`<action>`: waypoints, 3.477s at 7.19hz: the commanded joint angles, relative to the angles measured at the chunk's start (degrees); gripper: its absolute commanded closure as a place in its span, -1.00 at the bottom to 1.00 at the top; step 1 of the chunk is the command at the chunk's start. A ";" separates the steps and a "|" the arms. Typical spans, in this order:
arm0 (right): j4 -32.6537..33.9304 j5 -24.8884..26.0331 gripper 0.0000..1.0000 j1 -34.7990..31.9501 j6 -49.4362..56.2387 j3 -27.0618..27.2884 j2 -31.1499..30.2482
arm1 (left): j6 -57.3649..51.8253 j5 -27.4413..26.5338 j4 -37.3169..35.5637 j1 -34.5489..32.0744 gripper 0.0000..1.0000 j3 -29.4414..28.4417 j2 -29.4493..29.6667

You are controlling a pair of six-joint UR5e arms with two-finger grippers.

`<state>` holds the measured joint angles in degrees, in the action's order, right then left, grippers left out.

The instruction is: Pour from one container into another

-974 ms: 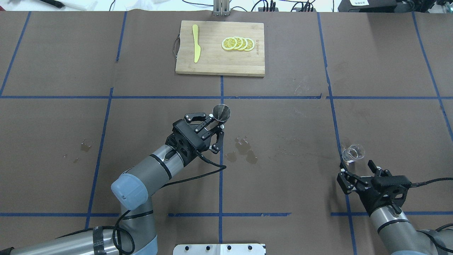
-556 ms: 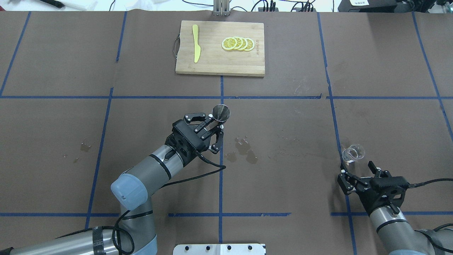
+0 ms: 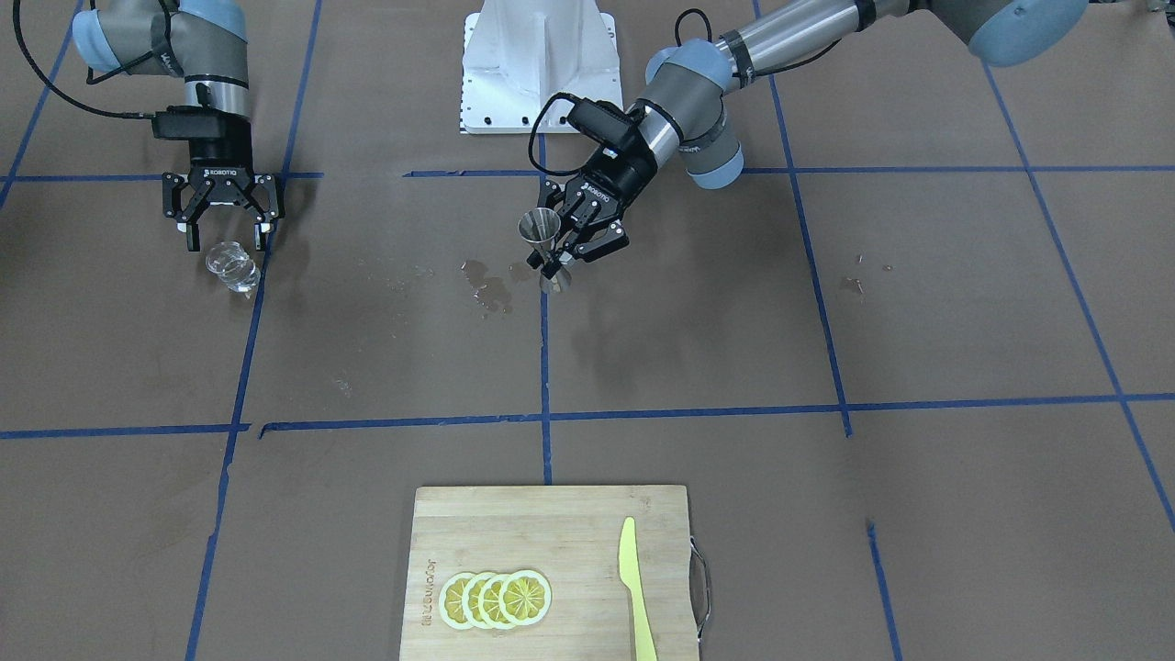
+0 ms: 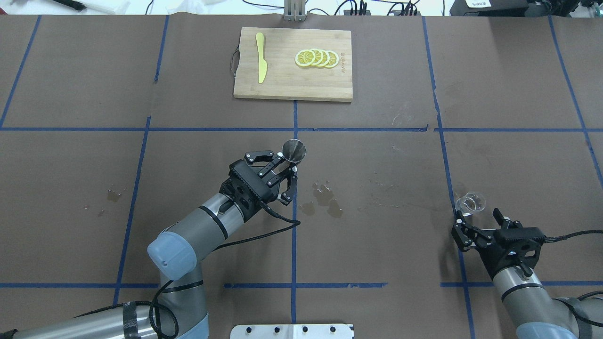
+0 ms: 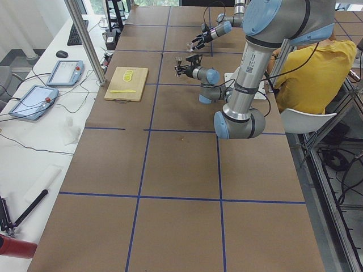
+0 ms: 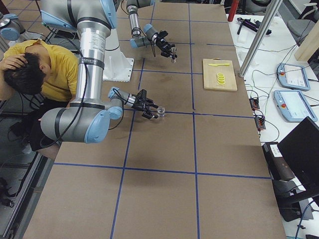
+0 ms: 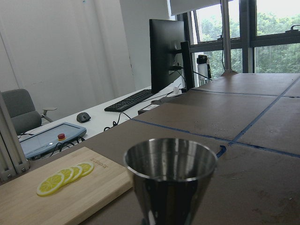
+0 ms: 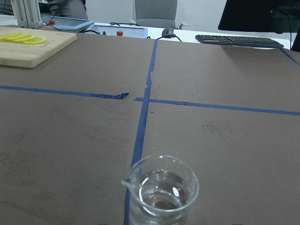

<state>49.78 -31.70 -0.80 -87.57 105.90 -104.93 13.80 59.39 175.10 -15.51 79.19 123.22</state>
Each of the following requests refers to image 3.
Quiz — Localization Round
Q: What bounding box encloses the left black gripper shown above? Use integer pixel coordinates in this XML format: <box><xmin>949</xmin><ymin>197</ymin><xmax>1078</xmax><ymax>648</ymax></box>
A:
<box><xmin>536</xmin><ymin>139</ymin><xmax>658</xmax><ymax>279</ymax></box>

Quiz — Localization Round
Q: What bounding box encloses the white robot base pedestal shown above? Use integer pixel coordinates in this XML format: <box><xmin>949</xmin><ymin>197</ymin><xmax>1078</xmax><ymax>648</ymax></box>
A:
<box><xmin>459</xmin><ymin>1</ymin><xmax>622</xmax><ymax>135</ymax></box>

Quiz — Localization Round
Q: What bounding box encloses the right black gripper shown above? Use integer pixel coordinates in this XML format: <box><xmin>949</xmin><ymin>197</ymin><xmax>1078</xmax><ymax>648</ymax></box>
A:
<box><xmin>161</xmin><ymin>112</ymin><xmax>283</xmax><ymax>252</ymax></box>

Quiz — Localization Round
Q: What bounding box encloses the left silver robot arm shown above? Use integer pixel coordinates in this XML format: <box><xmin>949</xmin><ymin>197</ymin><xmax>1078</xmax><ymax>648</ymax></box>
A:
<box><xmin>518</xmin><ymin>1</ymin><xmax>1087</xmax><ymax>281</ymax></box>

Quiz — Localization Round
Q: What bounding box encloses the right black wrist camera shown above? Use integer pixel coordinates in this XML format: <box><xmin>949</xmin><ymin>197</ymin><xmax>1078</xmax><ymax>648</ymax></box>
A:
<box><xmin>152</xmin><ymin>107</ymin><xmax>226</xmax><ymax>140</ymax></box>

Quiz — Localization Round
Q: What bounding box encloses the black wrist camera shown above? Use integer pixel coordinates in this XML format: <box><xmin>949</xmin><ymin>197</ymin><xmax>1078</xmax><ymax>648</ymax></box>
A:
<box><xmin>152</xmin><ymin>107</ymin><xmax>226</xmax><ymax>140</ymax></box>
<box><xmin>566</xmin><ymin>99</ymin><xmax>639</xmax><ymax>153</ymax></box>

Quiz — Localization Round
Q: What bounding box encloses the yellow plastic knife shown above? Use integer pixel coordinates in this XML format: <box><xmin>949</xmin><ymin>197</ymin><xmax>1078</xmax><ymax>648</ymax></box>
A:
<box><xmin>618</xmin><ymin>515</ymin><xmax>658</xmax><ymax>660</ymax></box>

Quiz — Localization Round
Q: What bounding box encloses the bamboo cutting board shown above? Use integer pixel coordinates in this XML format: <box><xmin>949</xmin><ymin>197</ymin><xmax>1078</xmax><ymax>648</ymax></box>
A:
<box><xmin>400</xmin><ymin>485</ymin><xmax>700</xmax><ymax>660</ymax></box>

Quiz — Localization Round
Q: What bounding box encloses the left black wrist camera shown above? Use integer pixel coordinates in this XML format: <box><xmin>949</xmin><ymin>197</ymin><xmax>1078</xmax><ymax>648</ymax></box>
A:
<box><xmin>566</xmin><ymin>99</ymin><xmax>639</xmax><ymax>153</ymax></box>

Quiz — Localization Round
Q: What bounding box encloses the clear glass cup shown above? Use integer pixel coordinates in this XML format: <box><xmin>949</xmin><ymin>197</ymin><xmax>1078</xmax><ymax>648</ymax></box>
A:
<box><xmin>204</xmin><ymin>241</ymin><xmax>261</xmax><ymax>296</ymax></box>

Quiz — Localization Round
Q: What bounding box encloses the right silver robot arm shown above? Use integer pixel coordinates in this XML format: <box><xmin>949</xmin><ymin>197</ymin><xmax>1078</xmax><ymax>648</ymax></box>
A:
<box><xmin>73</xmin><ymin>1</ymin><xmax>283</xmax><ymax>252</ymax></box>

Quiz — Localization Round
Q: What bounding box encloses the steel measuring jigger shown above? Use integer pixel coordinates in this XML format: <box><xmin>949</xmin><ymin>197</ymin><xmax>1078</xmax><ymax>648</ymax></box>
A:
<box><xmin>518</xmin><ymin>207</ymin><xmax>571</xmax><ymax>294</ymax></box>

